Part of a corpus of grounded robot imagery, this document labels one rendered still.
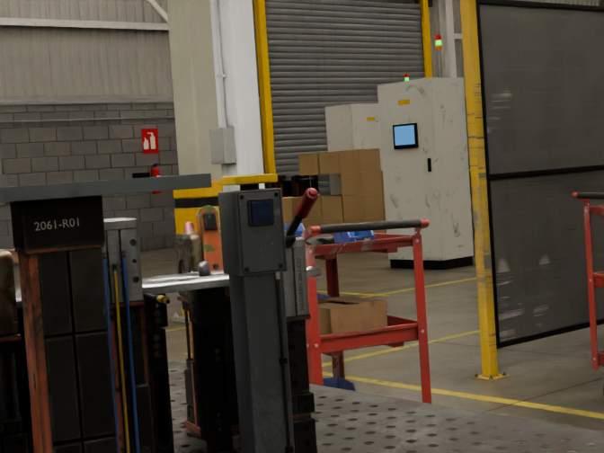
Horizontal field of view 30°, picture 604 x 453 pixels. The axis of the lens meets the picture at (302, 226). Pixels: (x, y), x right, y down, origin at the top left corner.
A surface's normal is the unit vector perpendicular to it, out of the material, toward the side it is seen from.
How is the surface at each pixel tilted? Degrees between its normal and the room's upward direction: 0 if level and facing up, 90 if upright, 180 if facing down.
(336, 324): 90
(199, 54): 90
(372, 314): 90
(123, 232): 90
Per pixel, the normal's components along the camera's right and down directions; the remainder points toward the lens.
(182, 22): -0.77, 0.08
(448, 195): 0.65, 0.00
